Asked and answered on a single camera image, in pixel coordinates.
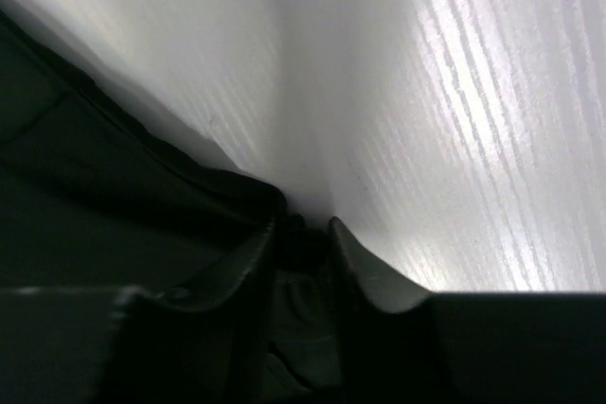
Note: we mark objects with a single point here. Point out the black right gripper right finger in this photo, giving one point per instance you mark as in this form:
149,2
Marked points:
402,343

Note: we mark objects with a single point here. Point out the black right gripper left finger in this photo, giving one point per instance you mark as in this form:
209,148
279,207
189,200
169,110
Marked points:
202,341

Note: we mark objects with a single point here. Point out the black t-shirt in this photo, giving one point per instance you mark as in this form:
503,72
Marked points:
91,199

